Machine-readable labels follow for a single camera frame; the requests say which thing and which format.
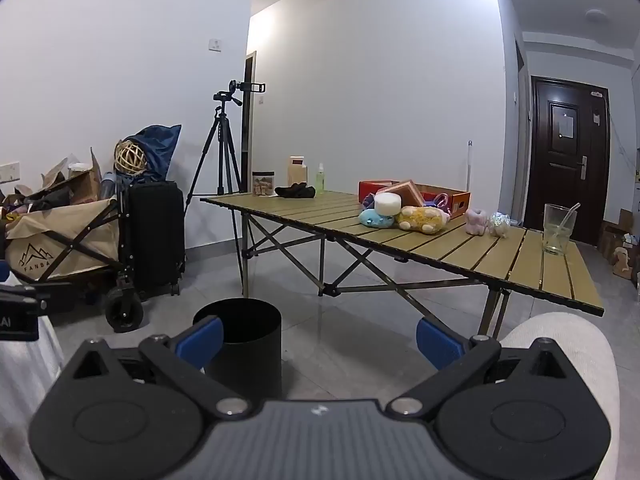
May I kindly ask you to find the black cylindrical bin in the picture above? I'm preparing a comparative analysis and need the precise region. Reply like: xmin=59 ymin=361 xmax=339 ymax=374
xmin=192 ymin=298 xmax=284 ymax=402

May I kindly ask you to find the light blue plush toy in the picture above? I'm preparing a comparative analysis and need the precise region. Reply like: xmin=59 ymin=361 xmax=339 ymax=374
xmin=358 ymin=207 xmax=399 ymax=230

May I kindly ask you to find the folding slatted camping table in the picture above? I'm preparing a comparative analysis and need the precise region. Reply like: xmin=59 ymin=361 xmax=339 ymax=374
xmin=200 ymin=190 xmax=606 ymax=357

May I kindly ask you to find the white round sponge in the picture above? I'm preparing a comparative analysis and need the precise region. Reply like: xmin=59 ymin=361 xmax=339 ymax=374
xmin=374 ymin=192 xmax=404 ymax=219

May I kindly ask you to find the pink wooden box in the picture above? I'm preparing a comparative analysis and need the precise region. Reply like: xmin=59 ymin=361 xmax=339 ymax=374
xmin=375 ymin=179 xmax=426 ymax=209

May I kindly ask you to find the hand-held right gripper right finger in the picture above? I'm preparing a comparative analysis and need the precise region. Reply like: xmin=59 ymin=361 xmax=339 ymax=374
xmin=385 ymin=317 xmax=577 ymax=419

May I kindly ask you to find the orange shallow box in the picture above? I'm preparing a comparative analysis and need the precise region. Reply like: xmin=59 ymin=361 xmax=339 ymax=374
xmin=357 ymin=179 xmax=472 ymax=219

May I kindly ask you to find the beige carton bottle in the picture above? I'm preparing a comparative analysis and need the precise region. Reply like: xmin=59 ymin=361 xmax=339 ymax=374
xmin=286 ymin=155 xmax=308 ymax=189

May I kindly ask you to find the brown cardboard box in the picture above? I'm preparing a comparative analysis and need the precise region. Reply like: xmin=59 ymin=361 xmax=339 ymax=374
xmin=40 ymin=147 xmax=104 ymax=206

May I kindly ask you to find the beige folding wagon cart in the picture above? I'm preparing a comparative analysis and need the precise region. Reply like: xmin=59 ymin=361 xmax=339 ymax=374
xmin=0 ymin=194 xmax=147 ymax=334

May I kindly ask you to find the clear glass cup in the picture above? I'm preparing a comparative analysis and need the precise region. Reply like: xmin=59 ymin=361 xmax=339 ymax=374
xmin=542 ymin=203 xmax=577 ymax=255

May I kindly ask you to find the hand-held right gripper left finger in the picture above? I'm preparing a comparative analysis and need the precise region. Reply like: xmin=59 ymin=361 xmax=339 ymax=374
xmin=62 ymin=316 xmax=252 ymax=420

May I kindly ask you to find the pink fluffy plush toy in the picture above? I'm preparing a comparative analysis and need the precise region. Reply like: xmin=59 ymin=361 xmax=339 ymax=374
xmin=465 ymin=207 xmax=490 ymax=235

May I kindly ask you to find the black suitcase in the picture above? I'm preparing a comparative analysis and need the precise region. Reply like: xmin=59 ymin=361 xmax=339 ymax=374
xmin=122 ymin=180 xmax=186 ymax=302

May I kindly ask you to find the clear jar with snacks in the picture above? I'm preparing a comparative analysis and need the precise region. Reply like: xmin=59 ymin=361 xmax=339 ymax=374
xmin=251 ymin=171 xmax=276 ymax=197

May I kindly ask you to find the black cloth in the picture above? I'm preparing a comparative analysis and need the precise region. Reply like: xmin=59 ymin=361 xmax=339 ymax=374
xmin=274 ymin=184 xmax=317 ymax=200

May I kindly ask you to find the black camera tripod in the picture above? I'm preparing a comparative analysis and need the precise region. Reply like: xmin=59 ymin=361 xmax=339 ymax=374
xmin=183 ymin=79 xmax=267 ymax=217

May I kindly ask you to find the woven wicker ball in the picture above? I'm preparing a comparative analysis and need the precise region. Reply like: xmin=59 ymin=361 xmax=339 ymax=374
xmin=114 ymin=139 xmax=147 ymax=176

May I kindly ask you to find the yellow plush toy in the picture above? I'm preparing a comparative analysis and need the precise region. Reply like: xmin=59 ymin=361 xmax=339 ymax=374
xmin=396 ymin=205 xmax=451 ymax=235

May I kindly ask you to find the dark blue bag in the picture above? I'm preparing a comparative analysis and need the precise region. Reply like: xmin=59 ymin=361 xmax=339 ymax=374
xmin=122 ymin=124 xmax=182 ymax=182

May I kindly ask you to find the pile of cardboard boxes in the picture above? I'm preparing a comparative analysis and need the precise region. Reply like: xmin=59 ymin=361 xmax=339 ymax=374
xmin=597 ymin=209 xmax=640 ymax=282

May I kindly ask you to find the dark brown door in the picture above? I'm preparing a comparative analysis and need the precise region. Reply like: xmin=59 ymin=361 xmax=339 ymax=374
xmin=529 ymin=75 xmax=610 ymax=247

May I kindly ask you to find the clear drinking straw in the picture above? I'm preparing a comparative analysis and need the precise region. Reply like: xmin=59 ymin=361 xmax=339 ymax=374
xmin=554 ymin=202 xmax=582 ymax=242

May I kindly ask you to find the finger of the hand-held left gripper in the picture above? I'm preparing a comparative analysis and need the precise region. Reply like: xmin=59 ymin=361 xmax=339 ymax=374
xmin=0 ymin=264 xmax=52 ymax=312

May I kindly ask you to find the person's left leg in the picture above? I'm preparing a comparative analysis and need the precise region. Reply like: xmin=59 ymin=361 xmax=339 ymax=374
xmin=0 ymin=310 xmax=67 ymax=480

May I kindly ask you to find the person's leg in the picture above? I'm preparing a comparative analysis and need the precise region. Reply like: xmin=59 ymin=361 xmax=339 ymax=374
xmin=0 ymin=310 xmax=67 ymax=480
xmin=499 ymin=312 xmax=619 ymax=480

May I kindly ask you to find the person's right leg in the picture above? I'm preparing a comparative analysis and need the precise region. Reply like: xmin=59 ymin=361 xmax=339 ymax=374
xmin=499 ymin=312 xmax=619 ymax=480

